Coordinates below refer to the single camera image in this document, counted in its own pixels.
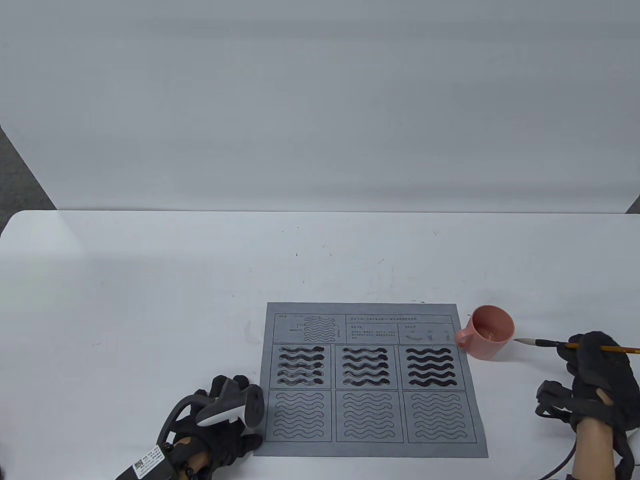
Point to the pink mug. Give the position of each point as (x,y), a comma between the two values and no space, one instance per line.
(492,345)

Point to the white backdrop panel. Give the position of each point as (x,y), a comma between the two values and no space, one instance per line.
(320,100)

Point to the grey and white right controller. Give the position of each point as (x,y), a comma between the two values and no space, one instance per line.
(635,437)

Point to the person's left hand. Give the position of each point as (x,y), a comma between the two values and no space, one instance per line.
(230,442)

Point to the brown Chinese brush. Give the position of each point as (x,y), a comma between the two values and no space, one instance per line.
(545,343)

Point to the grey and white left controller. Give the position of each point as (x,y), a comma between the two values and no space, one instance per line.
(255,407)

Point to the grey and white controller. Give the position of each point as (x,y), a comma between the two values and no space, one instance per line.
(635,437)
(255,407)

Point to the person's right hand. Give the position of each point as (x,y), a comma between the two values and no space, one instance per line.
(605,380)

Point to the black labelled left wrist camera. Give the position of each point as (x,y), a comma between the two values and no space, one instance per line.
(150,462)

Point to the person's left forearm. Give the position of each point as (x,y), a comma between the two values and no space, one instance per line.
(195,452)

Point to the person's right forearm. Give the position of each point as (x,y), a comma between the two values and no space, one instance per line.
(592,450)

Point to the grey water writing practice cloth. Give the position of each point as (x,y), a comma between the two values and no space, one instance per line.
(360,448)

